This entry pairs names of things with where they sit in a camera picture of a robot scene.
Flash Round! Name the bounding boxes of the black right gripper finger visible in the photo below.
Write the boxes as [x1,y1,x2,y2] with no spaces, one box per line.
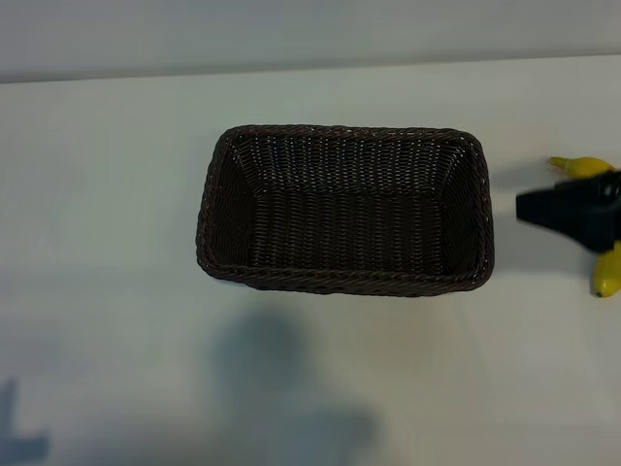
[516,207,621,253]
[516,169,621,213]

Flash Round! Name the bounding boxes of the yellow banana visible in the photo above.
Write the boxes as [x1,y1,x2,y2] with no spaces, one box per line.
[547,155,621,298]

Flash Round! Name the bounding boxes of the dark brown wicker basket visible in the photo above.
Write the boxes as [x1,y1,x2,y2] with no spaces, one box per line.
[195,123,497,298]

